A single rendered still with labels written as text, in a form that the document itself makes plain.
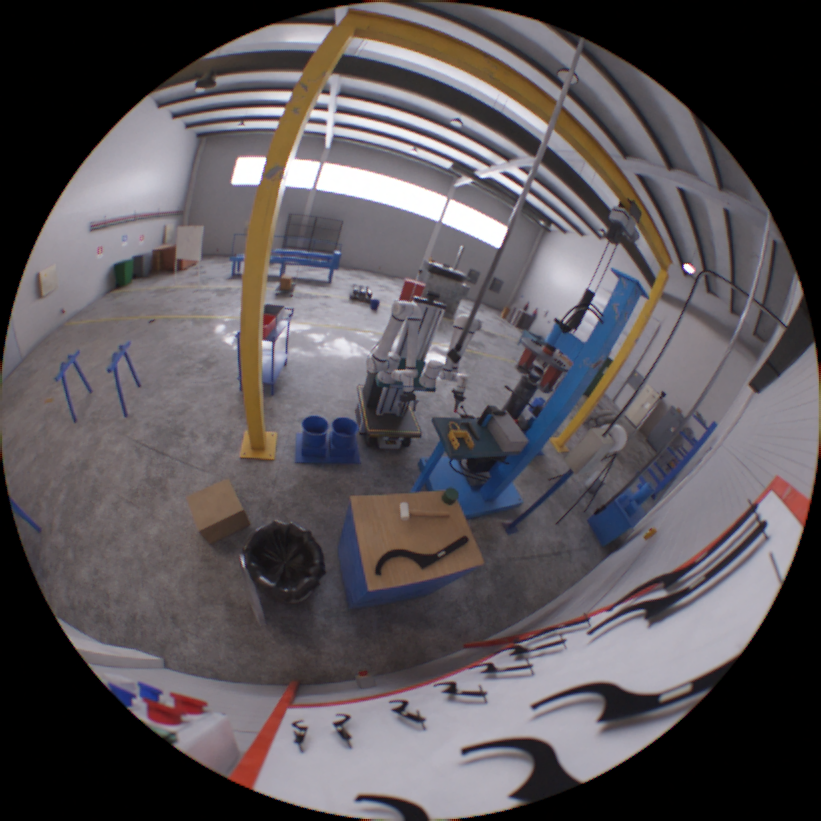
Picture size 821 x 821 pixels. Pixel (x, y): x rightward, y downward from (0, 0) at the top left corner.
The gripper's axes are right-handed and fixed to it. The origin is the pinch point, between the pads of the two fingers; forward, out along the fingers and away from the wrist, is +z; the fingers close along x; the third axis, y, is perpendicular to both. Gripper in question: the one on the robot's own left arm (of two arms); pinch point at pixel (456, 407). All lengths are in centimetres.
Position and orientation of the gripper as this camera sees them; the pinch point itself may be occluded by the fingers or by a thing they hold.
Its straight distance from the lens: 257.5
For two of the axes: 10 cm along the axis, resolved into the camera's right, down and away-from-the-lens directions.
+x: -3.6, -3.6, 8.6
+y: 9.1, 0.6, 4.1
